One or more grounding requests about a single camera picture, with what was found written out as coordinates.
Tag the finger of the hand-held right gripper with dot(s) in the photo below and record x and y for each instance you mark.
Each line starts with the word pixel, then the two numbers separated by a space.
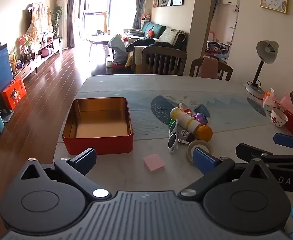
pixel 274 156
pixel 286 140

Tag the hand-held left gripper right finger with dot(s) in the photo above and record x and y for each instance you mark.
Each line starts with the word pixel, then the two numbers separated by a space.
pixel 204 161

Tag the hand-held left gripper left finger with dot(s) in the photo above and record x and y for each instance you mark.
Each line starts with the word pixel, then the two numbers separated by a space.
pixel 86 158

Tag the clear tape roll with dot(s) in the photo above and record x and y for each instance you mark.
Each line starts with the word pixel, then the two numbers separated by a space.
pixel 189 155

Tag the red metal tin box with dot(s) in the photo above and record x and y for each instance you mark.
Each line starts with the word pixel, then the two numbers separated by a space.
pixel 99 145

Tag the silver nail clipper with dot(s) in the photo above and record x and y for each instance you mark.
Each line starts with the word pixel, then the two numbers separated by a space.
pixel 183 142

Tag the orange fruit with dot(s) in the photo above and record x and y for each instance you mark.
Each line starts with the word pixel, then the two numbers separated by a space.
pixel 205 132

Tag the small black tube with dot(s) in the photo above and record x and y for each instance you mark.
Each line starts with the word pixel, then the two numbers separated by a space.
pixel 187 135

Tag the white sunglasses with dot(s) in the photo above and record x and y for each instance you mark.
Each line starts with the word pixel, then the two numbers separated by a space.
pixel 172 142

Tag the purple toy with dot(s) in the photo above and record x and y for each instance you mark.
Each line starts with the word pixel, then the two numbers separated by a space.
pixel 200 118

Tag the yellow bottle with white cap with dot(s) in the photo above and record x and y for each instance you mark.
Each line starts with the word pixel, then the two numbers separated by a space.
pixel 184 120

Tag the pink sticky note pad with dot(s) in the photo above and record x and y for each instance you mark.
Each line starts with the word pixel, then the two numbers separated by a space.
pixel 154 162

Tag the green chess piece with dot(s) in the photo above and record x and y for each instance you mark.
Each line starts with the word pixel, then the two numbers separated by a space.
pixel 172 122

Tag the small red packet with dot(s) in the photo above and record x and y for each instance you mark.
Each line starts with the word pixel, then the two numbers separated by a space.
pixel 187 110

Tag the pink tube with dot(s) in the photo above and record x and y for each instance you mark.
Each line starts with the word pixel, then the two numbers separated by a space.
pixel 182 106

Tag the white patterned bowl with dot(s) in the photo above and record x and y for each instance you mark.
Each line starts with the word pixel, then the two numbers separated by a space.
pixel 279 118

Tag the pink paper bag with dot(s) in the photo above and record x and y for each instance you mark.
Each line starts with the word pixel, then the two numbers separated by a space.
pixel 292 100

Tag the tissue pack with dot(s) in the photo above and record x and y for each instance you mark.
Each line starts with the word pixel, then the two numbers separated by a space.
pixel 269 100

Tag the mountain print table mat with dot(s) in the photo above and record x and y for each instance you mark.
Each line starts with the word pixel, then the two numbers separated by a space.
pixel 146 120

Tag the grey desk lamp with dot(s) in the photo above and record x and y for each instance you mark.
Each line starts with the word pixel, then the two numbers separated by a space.
pixel 267 51

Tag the narrow wooden dining chair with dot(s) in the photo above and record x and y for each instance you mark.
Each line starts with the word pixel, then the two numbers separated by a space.
pixel 224 71

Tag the pink cloth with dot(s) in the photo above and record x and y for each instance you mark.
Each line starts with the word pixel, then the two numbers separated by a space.
pixel 209 67

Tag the orange gift box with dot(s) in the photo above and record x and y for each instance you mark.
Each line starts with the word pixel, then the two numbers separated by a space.
pixel 14 93

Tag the red floor cushion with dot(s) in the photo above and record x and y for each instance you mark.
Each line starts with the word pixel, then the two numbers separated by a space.
pixel 118 66

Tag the clear bottle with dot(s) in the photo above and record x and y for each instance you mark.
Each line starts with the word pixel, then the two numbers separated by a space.
pixel 109 62

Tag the wooden television console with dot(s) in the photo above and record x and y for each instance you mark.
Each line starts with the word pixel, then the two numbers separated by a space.
pixel 31 66

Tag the wide wooden dining chair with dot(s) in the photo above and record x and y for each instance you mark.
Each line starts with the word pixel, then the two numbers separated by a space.
pixel 161 57

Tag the colourful bedding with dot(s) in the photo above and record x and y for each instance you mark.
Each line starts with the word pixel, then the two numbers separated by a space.
pixel 216 48

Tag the grey plastic bag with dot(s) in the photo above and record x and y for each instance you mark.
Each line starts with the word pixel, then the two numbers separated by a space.
pixel 119 48

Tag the round coffee table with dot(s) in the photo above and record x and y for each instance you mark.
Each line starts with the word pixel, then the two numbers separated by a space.
pixel 99 38

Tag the black cabinet with blue panel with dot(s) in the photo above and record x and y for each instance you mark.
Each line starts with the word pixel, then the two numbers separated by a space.
pixel 1 65

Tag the black jacket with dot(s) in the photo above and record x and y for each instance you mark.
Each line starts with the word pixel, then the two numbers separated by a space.
pixel 140 43

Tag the cream knitted blanket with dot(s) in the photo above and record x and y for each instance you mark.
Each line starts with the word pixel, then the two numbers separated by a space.
pixel 170 35

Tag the orange artificial flowers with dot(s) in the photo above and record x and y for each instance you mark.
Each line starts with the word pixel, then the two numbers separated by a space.
pixel 24 42

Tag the giraffe toy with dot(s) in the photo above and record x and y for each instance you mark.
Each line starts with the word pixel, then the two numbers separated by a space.
pixel 104 22

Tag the white standing air conditioner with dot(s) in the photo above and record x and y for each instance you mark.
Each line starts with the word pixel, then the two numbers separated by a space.
pixel 62 22

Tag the orange plush cushion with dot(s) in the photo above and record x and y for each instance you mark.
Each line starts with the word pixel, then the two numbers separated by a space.
pixel 150 33

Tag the teal sofa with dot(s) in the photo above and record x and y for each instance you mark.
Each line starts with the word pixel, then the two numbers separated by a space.
pixel 159 28

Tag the tall green plant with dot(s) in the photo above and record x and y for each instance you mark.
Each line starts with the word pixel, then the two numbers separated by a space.
pixel 57 17

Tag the patterned hanging cloth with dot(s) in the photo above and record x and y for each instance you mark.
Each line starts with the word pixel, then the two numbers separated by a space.
pixel 40 20

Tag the grey curtain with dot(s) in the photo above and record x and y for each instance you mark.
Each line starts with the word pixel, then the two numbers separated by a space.
pixel 71 12
pixel 140 2

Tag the pink plush toy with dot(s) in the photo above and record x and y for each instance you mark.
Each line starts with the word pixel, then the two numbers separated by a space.
pixel 145 17

